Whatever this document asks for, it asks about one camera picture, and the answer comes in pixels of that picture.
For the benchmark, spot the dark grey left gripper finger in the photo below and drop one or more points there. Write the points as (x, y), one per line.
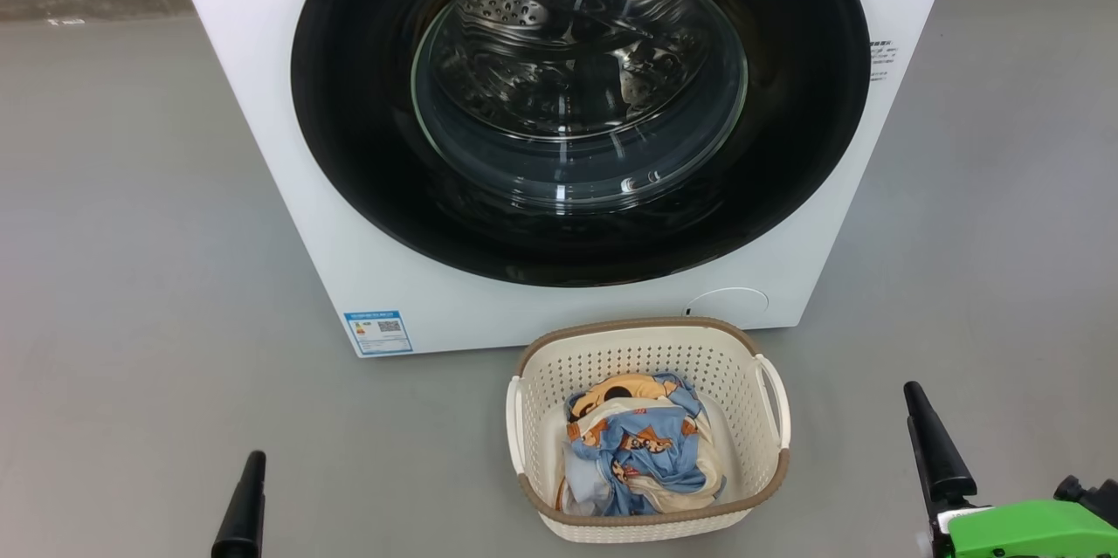
(242, 523)

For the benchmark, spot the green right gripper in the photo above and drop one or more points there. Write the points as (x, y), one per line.
(1031, 532)

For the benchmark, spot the blue cartoon print clothes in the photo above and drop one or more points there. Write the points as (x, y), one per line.
(707, 471)

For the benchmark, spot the black-rimmed glass washer door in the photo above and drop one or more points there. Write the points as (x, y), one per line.
(367, 148)

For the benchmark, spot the white front-load washing machine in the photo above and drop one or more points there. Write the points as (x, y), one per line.
(262, 60)

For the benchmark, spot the blue energy label sticker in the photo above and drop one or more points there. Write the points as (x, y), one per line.
(377, 333)

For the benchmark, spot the round white filter cover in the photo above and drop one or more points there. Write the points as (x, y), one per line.
(729, 303)

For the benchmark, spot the cream perforated laundry basket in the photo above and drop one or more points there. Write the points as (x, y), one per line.
(611, 357)

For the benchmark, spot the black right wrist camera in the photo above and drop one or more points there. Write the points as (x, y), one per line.
(1092, 497)

